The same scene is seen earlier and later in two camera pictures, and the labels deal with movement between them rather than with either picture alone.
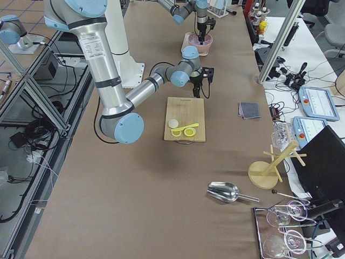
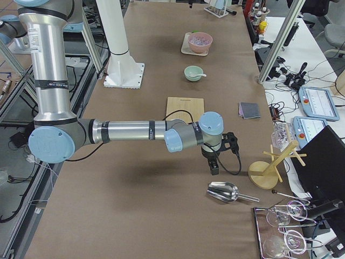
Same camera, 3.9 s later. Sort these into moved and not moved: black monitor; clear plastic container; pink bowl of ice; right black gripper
Moved: right black gripper
Not moved: clear plastic container; pink bowl of ice; black monitor
